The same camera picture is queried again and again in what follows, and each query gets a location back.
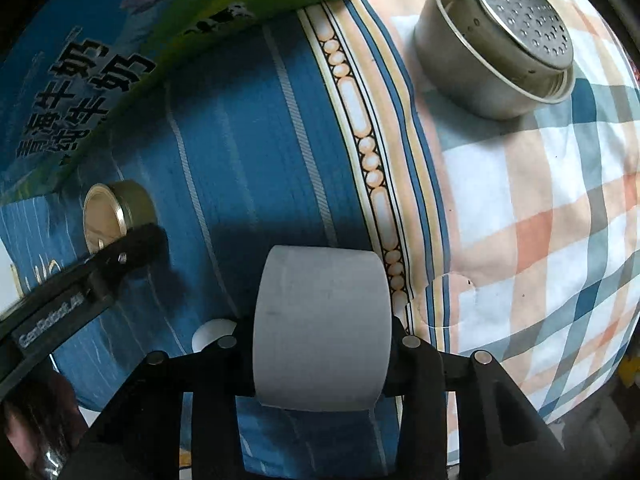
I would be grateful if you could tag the white cylinder block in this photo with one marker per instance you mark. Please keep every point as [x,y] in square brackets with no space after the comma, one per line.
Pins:
[320,325]

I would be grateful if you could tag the gold tin can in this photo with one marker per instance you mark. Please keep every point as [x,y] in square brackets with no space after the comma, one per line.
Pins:
[132,202]

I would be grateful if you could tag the blue striped blanket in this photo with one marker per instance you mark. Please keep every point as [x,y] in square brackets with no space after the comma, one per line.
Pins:
[260,150]

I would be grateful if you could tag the yellow object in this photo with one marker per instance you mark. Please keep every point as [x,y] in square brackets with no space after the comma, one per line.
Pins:
[631,372]

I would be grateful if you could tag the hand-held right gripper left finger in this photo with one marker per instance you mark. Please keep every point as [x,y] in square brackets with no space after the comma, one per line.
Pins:
[241,362]

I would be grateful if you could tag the small white round object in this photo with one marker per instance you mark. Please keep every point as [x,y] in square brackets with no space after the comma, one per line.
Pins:
[210,335]

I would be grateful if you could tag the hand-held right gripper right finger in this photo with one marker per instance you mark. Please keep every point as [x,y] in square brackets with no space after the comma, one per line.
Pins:
[400,360]

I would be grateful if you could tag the steel pot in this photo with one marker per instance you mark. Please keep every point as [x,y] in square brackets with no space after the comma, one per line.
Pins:
[450,55]

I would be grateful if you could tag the perforated steel strainer insert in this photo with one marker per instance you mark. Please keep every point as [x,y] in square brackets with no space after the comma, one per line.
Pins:
[525,15]

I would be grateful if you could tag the person's left hand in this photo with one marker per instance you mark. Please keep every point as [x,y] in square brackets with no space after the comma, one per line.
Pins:
[30,420]

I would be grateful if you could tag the plaid bed sheet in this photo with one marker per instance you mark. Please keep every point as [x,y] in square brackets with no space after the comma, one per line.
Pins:
[540,220]

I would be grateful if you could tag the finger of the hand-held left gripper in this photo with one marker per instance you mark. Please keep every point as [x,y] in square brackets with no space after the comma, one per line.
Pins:
[137,247]

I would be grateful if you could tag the blue green milk carton box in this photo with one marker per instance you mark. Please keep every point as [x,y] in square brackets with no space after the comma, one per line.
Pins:
[95,45]

